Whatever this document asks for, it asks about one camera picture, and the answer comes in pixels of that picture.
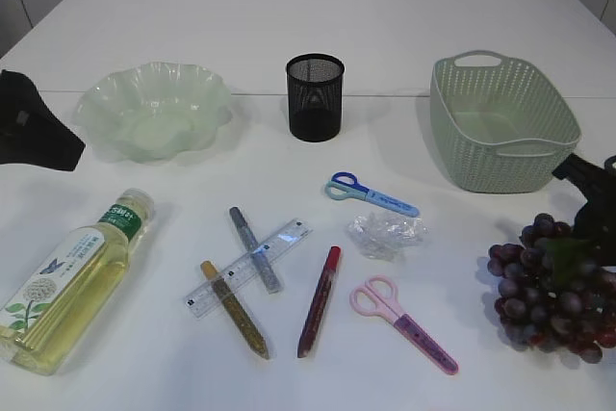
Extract blue scissors with sheath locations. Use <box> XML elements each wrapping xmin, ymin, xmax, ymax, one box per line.
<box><xmin>324</xmin><ymin>171</ymin><xmax>421</xmax><ymax>218</ymax></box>

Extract green wavy plastic plate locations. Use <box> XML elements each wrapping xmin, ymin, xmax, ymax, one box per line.
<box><xmin>73</xmin><ymin>62</ymin><xmax>232</xmax><ymax>163</ymax></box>

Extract green woven plastic basket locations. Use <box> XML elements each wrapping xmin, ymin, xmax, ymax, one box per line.
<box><xmin>430</xmin><ymin>50</ymin><xmax>581</xmax><ymax>194</ymax></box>

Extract gold glitter pen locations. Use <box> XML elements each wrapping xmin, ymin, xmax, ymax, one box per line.
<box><xmin>200</xmin><ymin>261</ymin><xmax>270</xmax><ymax>360</ymax></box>

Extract purple grape bunch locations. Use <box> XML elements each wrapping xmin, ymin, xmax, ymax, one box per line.
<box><xmin>487</xmin><ymin>214</ymin><xmax>615</xmax><ymax>364</ymax></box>

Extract yellow tea bottle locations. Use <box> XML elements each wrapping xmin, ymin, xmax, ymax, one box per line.
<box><xmin>1</xmin><ymin>189</ymin><xmax>155</xmax><ymax>375</ymax></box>

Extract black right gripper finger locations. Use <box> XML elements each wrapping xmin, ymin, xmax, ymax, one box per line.
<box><xmin>573</xmin><ymin>201</ymin><xmax>615</xmax><ymax>267</ymax></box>
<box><xmin>552</xmin><ymin>154</ymin><xmax>615</xmax><ymax>199</ymax></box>

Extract black mesh pen holder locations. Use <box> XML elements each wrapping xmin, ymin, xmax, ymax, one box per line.
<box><xmin>286</xmin><ymin>53</ymin><xmax>345</xmax><ymax>142</ymax></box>

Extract red glitter pen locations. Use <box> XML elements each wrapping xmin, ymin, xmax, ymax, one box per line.
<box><xmin>296</xmin><ymin>246</ymin><xmax>342</xmax><ymax>358</ymax></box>

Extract pink scissors with sheath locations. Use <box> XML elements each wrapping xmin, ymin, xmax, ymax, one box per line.
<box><xmin>349</xmin><ymin>275</ymin><xmax>459</xmax><ymax>375</ymax></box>

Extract silver glitter pen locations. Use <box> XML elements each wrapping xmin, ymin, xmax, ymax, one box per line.
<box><xmin>229</xmin><ymin>207</ymin><xmax>282</xmax><ymax>294</ymax></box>

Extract clear plastic ruler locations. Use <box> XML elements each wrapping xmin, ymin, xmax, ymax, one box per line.
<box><xmin>184</xmin><ymin>218</ymin><xmax>312</xmax><ymax>318</ymax></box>

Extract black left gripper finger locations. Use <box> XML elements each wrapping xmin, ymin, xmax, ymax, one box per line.
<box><xmin>1</xmin><ymin>69</ymin><xmax>86</xmax><ymax>171</ymax></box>

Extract clear plastic sheet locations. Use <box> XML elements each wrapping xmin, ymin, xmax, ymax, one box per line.
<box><xmin>346</xmin><ymin>212</ymin><xmax>427</xmax><ymax>261</ymax></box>

